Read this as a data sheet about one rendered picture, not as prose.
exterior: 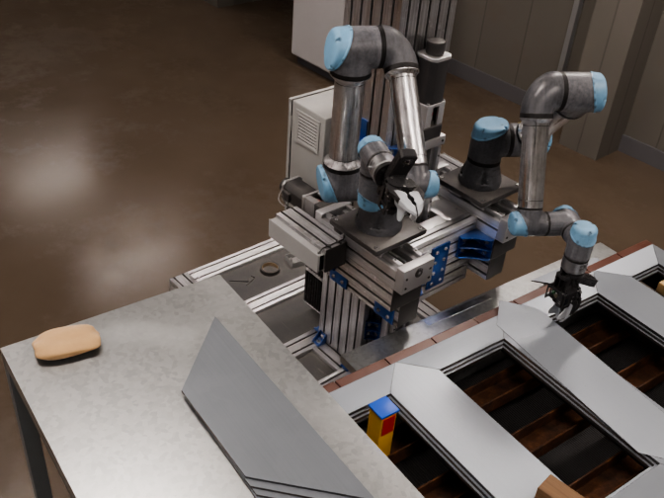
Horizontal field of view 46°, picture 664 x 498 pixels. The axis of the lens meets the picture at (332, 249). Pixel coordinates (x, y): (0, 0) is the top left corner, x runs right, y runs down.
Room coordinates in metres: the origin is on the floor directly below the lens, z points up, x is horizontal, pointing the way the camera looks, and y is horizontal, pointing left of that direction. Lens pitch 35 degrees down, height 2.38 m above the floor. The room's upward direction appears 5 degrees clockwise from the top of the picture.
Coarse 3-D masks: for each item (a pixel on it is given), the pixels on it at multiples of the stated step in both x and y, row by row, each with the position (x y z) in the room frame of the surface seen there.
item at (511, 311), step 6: (504, 306) 1.97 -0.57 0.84; (510, 306) 1.97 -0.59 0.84; (516, 306) 1.97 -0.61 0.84; (522, 306) 1.98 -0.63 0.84; (528, 306) 1.98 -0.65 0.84; (498, 312) 1.93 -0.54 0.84; (504, 312) 1.94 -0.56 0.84; (510, 312) 1.94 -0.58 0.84; (516, 312) 1.94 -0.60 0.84; (522, 312) 1.94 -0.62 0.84; (528, 312) 1.95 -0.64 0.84; (498, 318) 1.90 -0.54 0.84; (504, 318) 1.91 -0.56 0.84; (510, 318) 1.91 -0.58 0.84
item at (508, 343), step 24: (576, 312) 2.00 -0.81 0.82; (624, 312) 2.00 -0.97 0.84; (504, 336) 1.82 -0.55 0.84; (648, 336) 1.91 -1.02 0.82; (480, 360) 1.74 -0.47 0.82; (528, 360) 1.73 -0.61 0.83; (552, 384) 1.65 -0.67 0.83; (360, 408) 1.47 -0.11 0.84; (576, 408) 1.57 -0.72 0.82; (648, 456) 1.40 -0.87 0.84
